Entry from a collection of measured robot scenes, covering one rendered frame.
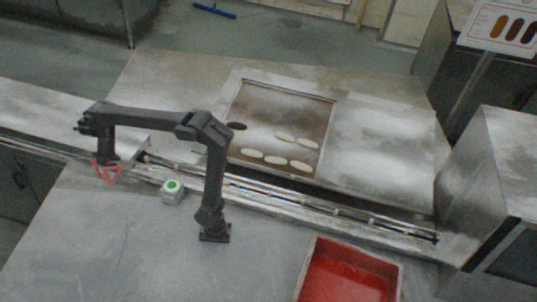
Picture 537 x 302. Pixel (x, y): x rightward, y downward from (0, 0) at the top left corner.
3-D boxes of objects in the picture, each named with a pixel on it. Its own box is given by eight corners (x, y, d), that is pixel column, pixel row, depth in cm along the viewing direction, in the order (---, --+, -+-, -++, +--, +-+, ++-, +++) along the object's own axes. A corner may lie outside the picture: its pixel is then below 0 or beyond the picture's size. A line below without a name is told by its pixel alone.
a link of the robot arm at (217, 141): (225, 143, 101) (240, 122, 108) (180, 124, 103) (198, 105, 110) (212, 231, 133) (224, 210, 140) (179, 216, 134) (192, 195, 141)
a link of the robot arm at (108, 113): (198, 145, 105) (215, 123, 113) (193, 128, 102) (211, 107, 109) (83, 127, 121) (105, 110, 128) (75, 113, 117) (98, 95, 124)
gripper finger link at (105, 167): (116, 180, 132) (116, 155, 130) (123, 186, 127) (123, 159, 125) (96, 183, 128) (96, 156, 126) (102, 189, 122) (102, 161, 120)
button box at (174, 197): (160, 207, 153) (158, 190, 145) (169, 193, 158) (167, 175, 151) (179, 212, 152) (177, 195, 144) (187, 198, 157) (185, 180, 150)
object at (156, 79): (97, 283, 208) (52, 186, 151) (153, 143, 291) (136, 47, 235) (415, 309, 214) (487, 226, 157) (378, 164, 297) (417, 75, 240)
